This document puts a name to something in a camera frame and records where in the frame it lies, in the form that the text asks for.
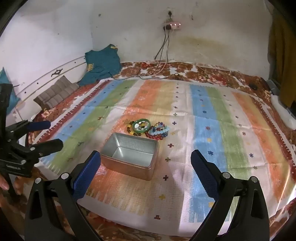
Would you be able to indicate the small black device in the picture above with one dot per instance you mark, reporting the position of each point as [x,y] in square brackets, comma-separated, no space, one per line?
[253,86]

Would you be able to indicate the mustard yellow hanging cloth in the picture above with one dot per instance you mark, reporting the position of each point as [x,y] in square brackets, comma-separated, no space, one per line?
[282,58]

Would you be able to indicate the teal pillow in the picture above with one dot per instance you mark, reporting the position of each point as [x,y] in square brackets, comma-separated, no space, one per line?
[5,78]

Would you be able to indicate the white pillow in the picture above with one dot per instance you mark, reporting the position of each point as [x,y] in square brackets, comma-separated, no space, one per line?
[283,111]

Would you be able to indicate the teal shirt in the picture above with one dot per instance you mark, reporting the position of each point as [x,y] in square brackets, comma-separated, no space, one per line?
[101,62]

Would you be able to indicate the striped pastel cloth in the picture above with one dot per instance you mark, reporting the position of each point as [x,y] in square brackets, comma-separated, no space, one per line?
[208,129]

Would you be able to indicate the silver metal tin box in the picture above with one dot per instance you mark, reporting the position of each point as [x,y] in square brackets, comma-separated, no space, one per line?
[129,157]

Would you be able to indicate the pink power strip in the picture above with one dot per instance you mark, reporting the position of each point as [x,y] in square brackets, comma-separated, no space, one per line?
[174,25]

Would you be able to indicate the grey striped cushion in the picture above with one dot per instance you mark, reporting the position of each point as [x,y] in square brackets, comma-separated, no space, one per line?
[55,92]

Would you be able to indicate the green jade bangle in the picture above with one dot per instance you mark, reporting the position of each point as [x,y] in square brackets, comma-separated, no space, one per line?
[135,129]

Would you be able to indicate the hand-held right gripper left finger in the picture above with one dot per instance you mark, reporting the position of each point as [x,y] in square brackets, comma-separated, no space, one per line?
[86,178]

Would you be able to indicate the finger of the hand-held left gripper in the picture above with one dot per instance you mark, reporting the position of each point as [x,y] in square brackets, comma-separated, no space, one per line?
[47,146]
[34,126]

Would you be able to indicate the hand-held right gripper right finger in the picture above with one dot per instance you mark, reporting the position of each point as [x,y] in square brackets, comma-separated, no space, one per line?
[204,176]

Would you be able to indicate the black wall plug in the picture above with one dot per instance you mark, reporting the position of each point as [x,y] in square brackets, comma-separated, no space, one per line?
[170,14]

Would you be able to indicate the person's left hand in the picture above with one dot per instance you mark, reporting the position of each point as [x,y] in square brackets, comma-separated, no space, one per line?
[17,186]

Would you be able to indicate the grey box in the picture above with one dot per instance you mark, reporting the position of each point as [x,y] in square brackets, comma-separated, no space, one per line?
[272,87]

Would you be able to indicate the white bed headboard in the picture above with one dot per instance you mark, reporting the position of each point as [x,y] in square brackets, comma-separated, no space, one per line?
[46,69]

